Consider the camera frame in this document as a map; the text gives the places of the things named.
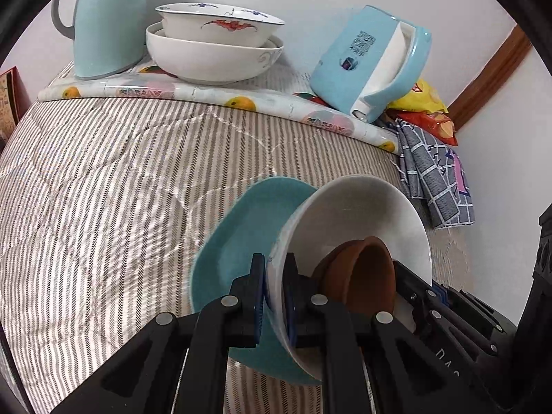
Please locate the grey checked cloth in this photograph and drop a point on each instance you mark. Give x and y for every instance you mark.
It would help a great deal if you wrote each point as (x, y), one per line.
(444, 189)

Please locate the fruit print table mat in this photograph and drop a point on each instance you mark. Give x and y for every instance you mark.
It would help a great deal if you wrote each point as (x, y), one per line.
(276, 103)

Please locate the small white bowl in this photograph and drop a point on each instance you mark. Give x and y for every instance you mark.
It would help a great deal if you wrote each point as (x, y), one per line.
(345, 215)

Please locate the large plain white bowl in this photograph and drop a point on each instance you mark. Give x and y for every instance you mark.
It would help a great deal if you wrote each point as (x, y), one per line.
(202, 62)

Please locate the red snack bag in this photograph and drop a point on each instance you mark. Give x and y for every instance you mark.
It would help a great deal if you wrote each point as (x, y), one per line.
(435, 125)

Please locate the blue and white electric kettle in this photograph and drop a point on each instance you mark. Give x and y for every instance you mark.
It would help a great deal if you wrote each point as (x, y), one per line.
(340, 77)

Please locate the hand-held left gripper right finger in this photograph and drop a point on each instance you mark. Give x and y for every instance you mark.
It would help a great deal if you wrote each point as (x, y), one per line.
(290, 293)

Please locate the striped quilted blanket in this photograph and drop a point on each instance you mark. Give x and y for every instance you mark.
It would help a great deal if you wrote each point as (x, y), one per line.
(120, 189)

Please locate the brown wooden trim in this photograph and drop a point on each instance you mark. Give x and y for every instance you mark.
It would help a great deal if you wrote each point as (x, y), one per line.
(496, 69)

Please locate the yellow snack bag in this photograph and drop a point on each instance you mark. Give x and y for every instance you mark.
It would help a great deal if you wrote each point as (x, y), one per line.
(416, 99)

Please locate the framed picture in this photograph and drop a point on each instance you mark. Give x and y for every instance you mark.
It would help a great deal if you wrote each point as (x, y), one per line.
(8, 99)

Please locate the small brown bowl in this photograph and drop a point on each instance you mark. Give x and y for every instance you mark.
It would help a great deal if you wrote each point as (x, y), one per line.
(366, 276)

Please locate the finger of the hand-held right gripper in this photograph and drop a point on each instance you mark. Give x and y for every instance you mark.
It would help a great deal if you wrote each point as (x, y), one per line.
(439, 291)
(407, 282)

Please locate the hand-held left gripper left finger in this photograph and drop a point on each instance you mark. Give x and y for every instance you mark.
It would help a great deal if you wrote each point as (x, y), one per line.
(258, 284)

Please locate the blue square plate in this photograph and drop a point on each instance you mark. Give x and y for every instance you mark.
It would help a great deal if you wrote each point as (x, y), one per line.
(224, 258)

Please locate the light blue thermos jug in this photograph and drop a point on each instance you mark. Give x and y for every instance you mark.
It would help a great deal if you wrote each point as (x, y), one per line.
(103, 26)

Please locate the white bowl with red print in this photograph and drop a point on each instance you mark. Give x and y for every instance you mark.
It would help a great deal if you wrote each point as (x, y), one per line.
(207, 30)

